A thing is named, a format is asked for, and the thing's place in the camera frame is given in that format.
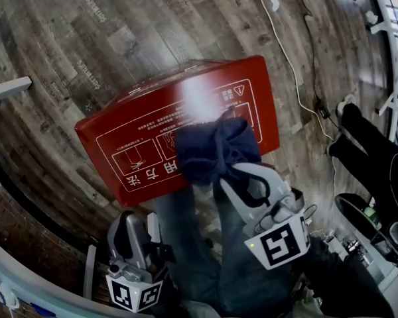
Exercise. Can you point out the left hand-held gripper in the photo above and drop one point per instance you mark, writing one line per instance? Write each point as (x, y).
(132, 293)

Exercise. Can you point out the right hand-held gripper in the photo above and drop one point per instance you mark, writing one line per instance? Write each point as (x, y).
(278, 240)

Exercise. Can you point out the dark blue cloth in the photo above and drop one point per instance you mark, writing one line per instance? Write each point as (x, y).
(205, 151)

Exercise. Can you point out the red box with white print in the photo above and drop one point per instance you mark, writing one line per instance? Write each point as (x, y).
(136, 124)

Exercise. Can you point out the person's right forearm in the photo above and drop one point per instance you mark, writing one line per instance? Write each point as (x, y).
(335, 283)

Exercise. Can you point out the person's left leg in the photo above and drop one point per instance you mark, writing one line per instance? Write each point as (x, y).
(189, 243)

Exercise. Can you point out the person's leg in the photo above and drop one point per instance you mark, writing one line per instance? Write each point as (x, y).
(232, 260)
(189, 243)

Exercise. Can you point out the person's right leg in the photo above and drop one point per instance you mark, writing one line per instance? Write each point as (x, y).
(232, 260)

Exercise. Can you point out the small blue object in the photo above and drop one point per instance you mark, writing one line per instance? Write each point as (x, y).
(43, 311)

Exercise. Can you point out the light blue table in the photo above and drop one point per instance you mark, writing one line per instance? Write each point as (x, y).
(6, 263)

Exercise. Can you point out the small white plastic object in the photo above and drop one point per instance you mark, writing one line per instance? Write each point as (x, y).
(11, 301)

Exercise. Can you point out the white paper scrap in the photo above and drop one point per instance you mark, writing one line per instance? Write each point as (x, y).
(273, 1)

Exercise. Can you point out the crumpled white paper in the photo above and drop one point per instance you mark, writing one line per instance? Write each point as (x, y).
(371, 17)

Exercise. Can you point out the white bench frame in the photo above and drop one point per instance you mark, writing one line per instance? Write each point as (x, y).
(381, 28)

